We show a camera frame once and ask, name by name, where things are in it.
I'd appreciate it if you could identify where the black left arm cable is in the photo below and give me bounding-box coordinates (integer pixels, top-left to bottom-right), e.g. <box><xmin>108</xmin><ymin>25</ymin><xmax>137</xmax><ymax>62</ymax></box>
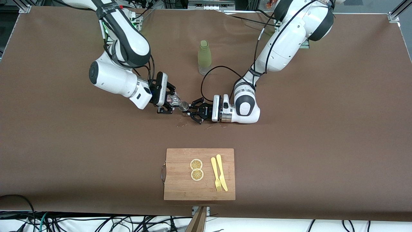
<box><xmin>201</xmin><ymin>66</ymin><xmax>258</xmax><ymax>103</ymax></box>

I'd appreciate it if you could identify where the grey power strip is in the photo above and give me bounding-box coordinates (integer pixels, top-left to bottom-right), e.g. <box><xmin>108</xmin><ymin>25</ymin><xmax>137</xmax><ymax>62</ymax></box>
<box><xmin>188</xmin><ymin>0</ymin><xmax>235</xmax><ymax>10</ymax></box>

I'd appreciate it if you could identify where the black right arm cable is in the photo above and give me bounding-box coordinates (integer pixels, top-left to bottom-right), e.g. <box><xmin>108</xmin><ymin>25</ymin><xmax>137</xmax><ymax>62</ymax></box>
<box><xmin>129</xmin><ymin>53</ymin><xmax>155</xmax><ymax>89</ymax></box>

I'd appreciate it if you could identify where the wooden post with bracket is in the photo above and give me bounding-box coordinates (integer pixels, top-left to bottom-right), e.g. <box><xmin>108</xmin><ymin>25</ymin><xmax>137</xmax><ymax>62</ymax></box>
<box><xmin>186</xmin><ymin>206</ymin><xmax>210</xmax><ymax>232</ymax></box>

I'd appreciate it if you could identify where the yellow plastic knife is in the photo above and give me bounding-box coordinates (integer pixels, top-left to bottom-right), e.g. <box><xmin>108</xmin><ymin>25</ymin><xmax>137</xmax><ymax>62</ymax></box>
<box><xmin>216</xmin><ymin>154</ymin><xmax>228</xmax><ymax>192</ymax></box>

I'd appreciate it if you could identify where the teal floor cable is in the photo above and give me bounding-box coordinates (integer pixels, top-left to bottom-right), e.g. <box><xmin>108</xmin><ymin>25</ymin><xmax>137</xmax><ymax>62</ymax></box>
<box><xmin>38</xmin><ymin>212</ymin><xmax>49</xmax><ymax>232</ymax></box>

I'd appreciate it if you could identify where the bamboo cutting board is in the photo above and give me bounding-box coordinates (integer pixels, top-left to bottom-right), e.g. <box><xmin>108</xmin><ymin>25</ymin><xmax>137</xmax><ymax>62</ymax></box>
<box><xmin>161</xmin><ymin>148</ymin><xmax>236</xmax><ymax>201</ymax></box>

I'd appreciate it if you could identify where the yellow plastic fork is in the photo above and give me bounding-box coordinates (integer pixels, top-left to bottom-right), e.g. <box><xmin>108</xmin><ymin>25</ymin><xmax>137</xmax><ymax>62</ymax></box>
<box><xmin>211</xmin><ymin>157</ymin><xmax>222</xmax><ymax>192</ymax></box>

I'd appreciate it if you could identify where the green sleeved glass bottle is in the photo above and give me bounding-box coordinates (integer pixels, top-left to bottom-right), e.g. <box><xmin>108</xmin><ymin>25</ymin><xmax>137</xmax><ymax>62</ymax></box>
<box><xmin>198</xmin><ymin>40</ymin><xmax>212</xmax><ymax>76</ymax></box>

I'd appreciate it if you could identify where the black cable on table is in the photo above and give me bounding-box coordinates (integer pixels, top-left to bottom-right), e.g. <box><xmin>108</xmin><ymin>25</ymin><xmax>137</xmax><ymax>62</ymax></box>
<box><xmin>222</xmin><ymin>10</ymin><xmax>278</xmax><ymax>28</ymax></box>

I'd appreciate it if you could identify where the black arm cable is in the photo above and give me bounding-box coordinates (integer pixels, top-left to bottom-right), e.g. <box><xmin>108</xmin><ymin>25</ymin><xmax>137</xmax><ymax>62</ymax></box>
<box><xmin>201</xmin><ymin>66</ymin><xmax>258</xmax><ymax>103</ymax></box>
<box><xmin>129</xmin><ymin>53</ymin><xmax>155</xmax><ymax>89</ymax></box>

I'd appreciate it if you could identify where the black looped floor cable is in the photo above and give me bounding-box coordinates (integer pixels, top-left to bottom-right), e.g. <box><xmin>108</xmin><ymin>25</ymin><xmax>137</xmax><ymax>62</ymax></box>
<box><xmin>0</xmin><ymin>194</ymin><xmax>36</xmax><ymax>232</ymax></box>

